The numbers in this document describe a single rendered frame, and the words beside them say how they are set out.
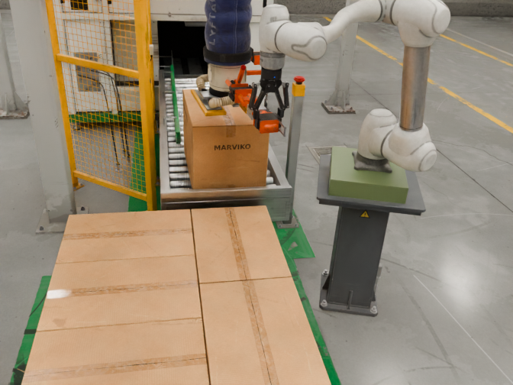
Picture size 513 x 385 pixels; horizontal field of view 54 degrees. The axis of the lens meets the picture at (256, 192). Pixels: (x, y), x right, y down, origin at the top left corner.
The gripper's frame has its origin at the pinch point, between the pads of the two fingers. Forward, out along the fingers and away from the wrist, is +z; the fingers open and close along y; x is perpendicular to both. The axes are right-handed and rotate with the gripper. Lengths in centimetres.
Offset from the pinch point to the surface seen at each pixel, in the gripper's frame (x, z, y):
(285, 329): 42, 67, 2
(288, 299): 27, 66, -5
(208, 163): -62, 47, 10
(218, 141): -61, 35, 4
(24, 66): -138, 14, 99
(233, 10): -50, -31, 2
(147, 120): -135, 49, 33
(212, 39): -53, -18, 10
